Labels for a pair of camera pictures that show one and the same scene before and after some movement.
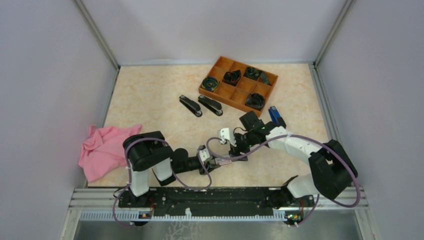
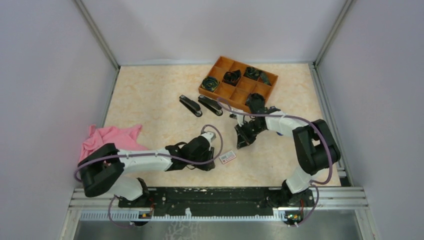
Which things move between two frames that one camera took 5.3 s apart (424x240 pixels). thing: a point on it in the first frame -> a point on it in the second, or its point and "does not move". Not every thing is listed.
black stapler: [192, 106] does not move
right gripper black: [236, 151] -> [243, 140]
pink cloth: [103, 151] does not move
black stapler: [214, 106] does not move
